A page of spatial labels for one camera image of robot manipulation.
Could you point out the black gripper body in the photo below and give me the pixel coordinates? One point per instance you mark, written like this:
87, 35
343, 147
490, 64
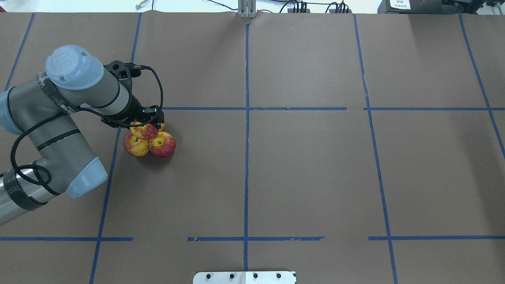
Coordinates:
131, 111

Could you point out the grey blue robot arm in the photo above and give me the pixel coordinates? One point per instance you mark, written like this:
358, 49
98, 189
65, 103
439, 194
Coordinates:
50, 155

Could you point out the white metal plate bottom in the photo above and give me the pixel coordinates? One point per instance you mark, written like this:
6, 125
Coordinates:
245, 277

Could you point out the dark box top right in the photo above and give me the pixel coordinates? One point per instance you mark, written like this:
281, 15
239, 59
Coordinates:
428, 7

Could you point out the grey metal bracket top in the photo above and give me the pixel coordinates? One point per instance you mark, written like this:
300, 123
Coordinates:
247, 9

